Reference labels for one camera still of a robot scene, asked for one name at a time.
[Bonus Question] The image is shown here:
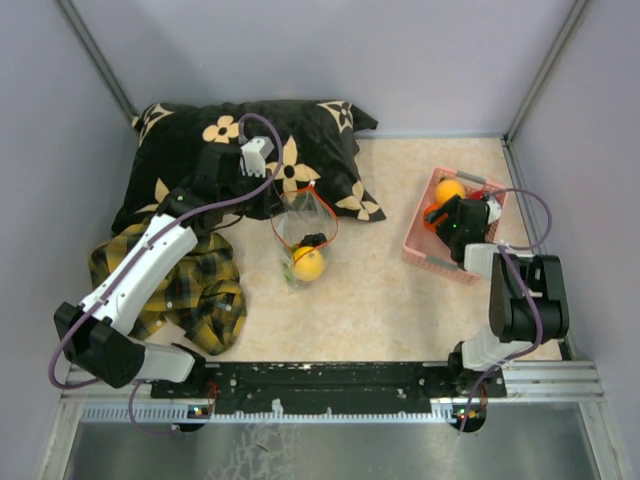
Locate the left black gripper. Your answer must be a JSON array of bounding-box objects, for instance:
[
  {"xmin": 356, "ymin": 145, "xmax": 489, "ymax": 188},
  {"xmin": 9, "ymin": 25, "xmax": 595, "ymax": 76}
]
[{"xmin": 220, "ymin": 166, "xmax": 287, "ymax": 220}]

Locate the orange tangerine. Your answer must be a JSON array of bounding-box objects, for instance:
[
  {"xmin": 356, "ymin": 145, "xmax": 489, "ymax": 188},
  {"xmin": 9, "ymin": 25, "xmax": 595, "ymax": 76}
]
[{"xmin": 423, "ymin": 203, "xmax": 448, "ymax": 232}]

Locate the clear zip top bag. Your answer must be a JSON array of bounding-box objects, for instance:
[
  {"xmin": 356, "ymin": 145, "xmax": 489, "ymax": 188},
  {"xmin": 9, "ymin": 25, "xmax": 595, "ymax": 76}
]
[{"xmin": 271, "ymin": 181, "xmax": 339, "ymax": 288}]

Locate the dark grape bunch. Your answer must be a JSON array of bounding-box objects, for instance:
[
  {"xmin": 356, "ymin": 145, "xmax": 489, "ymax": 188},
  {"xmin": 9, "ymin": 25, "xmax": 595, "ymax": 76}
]
[{"xmin": 297, "ymin": 232, "xmax": 328, "ymax": 248}]

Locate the yellow lemon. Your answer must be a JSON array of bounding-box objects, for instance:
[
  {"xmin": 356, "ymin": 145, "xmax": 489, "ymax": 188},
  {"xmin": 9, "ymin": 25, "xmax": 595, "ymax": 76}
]
[{"xmin": 293, "ymin": 246, "xmax": 325, "ymax": 282}]

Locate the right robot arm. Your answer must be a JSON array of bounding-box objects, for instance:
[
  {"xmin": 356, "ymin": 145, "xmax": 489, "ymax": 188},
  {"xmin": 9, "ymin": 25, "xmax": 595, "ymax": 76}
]
[{"xmin": 423, "ymin": 188, "xmax": 570, "ymax": 398}]

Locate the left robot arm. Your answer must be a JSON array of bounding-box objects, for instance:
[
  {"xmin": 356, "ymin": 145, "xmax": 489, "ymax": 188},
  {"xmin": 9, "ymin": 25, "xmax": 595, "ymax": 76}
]
[{"xmin": 48, "ymin": 136, "xmax": 283, "ymax": 397}]

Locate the yellow-orange peach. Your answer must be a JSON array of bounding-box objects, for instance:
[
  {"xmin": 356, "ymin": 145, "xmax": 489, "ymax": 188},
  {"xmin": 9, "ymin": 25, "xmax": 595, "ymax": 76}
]
[{"xmin": 434, "ymin": 179, "xmax": 466, "ymax": 204}]

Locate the pink plastic basket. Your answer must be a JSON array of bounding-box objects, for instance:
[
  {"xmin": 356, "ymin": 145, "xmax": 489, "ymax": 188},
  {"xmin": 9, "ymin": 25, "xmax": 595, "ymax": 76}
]
[{"xmin": 403, "ymin": 167, "xmax": 504, "ymax": 285}]

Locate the black floral pillow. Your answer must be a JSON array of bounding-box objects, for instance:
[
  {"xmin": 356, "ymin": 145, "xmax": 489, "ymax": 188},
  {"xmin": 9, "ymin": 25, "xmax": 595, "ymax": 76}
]
[{"xmin": 111, "ymin": 100, "xmax": 386, "ymax": 234}]

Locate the yellow plaid shirt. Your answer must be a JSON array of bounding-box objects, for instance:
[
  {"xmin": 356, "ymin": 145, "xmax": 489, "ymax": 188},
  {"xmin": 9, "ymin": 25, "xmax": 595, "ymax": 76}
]
[{"xmin": 88, "ymin": 211, "xmax": 248, "ymax": 357}]

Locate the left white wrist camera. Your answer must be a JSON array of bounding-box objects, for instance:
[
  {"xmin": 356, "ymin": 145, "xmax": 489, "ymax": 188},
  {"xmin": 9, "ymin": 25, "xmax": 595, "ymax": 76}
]
[{"xmin": 240, "ymin": 136, "xmax": 274, "ymax": 178}]

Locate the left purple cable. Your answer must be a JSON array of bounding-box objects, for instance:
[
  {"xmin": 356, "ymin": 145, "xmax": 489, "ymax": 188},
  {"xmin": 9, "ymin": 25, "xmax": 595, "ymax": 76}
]
[{"xmin": 47, "ymin": 112, "xmax": 285, "ymax": 439}]

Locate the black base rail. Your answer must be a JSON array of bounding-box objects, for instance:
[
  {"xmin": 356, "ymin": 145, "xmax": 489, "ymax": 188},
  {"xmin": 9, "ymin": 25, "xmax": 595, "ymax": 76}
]
[{"xmin": 151, "ymin": 362, "xmax": 480, "ymax": 413}]

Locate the white cable duct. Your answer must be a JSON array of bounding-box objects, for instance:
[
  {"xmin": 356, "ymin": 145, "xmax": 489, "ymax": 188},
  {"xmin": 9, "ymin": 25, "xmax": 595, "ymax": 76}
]
[{"xmin": 80, "ymin": 400, "xmax": 463, "ymax": 426}]

